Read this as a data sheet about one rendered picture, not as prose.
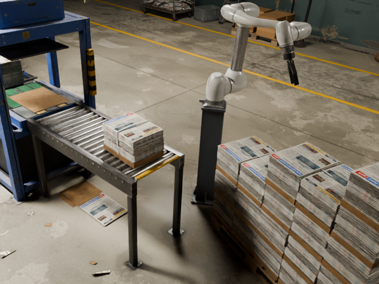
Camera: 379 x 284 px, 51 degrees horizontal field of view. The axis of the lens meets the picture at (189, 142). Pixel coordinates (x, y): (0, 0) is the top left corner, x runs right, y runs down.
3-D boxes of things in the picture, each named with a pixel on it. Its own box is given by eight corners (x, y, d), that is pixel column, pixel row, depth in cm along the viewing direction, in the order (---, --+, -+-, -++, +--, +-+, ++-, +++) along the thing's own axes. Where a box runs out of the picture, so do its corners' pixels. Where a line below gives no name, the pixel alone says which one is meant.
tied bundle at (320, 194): (334, 190, 273) (343, 162, 261) (370, 216, 251) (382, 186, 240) (293, 207, 255) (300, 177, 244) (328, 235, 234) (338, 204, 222)
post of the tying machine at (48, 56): (67, 142, 469) (52, 6, 391) (61, 145, 463) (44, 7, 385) (63, 140, 474) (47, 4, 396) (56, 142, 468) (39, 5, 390)
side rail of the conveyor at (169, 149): (184, 167, 316) (185, 154, 310) (180, 169, 312) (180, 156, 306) (80, 112, 388) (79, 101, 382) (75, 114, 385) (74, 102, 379)
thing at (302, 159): (307, 142, 282) (307, 141, 281) (339, 162, 261) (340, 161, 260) (267, 155, 264) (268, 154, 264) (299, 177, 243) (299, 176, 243)
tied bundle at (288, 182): (303, 168, 295) (309, 141, 283) (334, 190, 274) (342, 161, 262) (264, 182, 277) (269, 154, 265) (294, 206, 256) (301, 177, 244)
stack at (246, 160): (243, 211, 378) (255, 134, 336) (340, 304, 292) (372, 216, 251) (209, 223, 360) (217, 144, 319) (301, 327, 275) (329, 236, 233)
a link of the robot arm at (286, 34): (286, 44, 261) (300, 40, 267) (281, 20, 258) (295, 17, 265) (275, 47, 270) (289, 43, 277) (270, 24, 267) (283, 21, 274)
